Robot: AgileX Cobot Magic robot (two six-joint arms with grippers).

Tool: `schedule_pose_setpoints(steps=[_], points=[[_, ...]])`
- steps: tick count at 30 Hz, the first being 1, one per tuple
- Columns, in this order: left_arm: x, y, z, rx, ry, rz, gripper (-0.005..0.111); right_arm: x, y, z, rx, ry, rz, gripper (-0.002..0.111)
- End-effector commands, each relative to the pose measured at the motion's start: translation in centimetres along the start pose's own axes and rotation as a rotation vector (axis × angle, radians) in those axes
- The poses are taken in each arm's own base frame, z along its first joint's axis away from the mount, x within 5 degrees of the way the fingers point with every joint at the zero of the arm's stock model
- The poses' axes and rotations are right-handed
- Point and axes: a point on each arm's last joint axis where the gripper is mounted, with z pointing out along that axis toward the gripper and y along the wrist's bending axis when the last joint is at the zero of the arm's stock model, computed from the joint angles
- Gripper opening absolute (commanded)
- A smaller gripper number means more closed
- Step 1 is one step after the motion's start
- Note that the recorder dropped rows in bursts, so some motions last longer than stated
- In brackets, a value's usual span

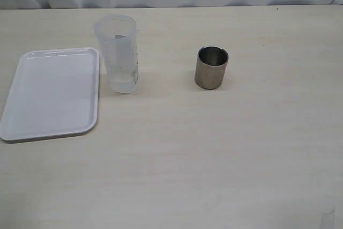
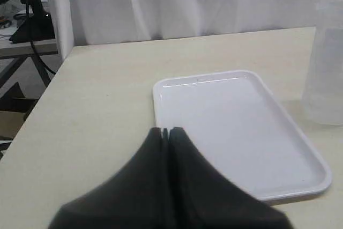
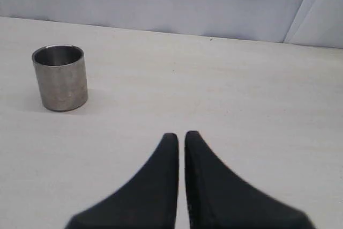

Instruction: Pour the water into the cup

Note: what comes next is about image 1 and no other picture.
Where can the stainless steel cup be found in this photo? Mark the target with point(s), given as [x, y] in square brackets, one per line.
[211, 66]

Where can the translucent plastic measuring cup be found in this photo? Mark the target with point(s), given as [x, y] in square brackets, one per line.
[117, 38]

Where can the white plastic tray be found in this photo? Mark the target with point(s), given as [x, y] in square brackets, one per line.
[54, 93]

